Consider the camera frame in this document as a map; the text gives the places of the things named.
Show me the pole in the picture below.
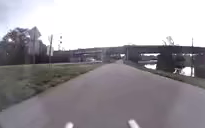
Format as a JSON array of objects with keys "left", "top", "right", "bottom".
[{"left": 190, "top": 37, "right": 195, "bottom": 78}]

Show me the grass field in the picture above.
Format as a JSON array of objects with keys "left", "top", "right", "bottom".
[{"left": 0, "top": 62, "right": 104, "bottom": 113}]

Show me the small sign on pole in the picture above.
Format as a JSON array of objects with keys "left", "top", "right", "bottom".
[{"left": 46, "top": 34, "right": 55, "bottom": 64}]

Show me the road sign on pole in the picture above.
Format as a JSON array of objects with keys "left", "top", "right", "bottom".
[{"left": 26, "top": 26, "right": 43, "bottom": 65}]

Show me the grey asphalt path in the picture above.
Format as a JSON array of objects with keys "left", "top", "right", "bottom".
[{"left": 0, "top": 59, "right": 205, "bottom": 128}]

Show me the vehicle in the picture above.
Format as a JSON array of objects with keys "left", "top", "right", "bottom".
[{"left": 85, "top": 57, "right": 97, "bottom": 64}]

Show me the robot's own part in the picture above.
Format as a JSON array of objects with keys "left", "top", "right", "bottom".
[
  {"left": 127, "top": 119, "right": 141, "bottom": 128},
  {"left": 64, "top": 121, "right": 75, "bottom": 128}
]

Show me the concrete bridge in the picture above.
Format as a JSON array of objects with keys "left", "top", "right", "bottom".
[{"left": 53, "top": 44, "right": 205, "bottom": 80}]

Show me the grass verge strip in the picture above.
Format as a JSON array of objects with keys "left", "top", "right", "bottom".
[{"left": 123, "top": 60, "right": 205, "bottom": 92}]

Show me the group of trees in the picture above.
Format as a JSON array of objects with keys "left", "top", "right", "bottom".
[{"left": 0, "top": 27, "right": 48, "bottom": 67}]

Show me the water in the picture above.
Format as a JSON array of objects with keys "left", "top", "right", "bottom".
[{"left": 143, "top": 63, "right": 196, "bottom": 77}]

